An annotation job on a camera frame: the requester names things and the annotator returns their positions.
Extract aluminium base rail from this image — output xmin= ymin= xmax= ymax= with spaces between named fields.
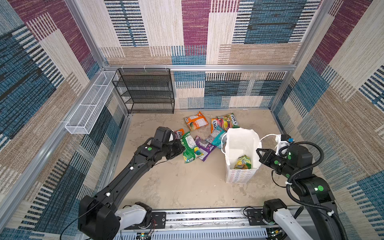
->
xmin=74 ymin=206 xmax=331 ymax=240

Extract white wire mesh basket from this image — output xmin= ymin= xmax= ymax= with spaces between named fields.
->
xmin=65 ymin=71 xmax=116 ymax=135

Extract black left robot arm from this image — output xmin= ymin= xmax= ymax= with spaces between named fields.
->
xmin=78 ymin=127 xmax=185 ymax=240

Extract orange snack bag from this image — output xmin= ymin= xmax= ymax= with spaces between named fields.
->
xmin=184 ymin=112 xmax=209 ymax=131

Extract teal snack bag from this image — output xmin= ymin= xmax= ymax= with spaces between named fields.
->
xmin=206 ymin=126 xmax=227 ymax=149

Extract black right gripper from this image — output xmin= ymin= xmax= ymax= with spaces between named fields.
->
xmin=255 ymin=148 xmax=296 ymax=180

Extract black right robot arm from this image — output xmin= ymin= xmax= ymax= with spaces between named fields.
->
xmin=256 ymin=142 xmax=348 ymax=240

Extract black wire mesh shelf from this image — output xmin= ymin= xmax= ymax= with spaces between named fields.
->
xmin=112 ymin=68 xmax=175 ymax=114

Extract small green Fox's candy bag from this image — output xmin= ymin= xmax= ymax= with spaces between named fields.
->
xmin=217 ymin=113 xmax=240 ymax=131

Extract white printed paper bag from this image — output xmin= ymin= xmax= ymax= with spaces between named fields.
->
xmin=221 ymin=128 xmax=264 ymax=184

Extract purple snack bag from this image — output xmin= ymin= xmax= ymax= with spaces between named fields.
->
xmin=195 ymin=136 xmax=217 ymax=162

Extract pink fruits candy bag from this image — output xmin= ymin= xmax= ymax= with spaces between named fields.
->
xmin=211 ymin=118 xmax=225 ymax=132
xmin=174 ymin=129 xmax=185 ymax=139

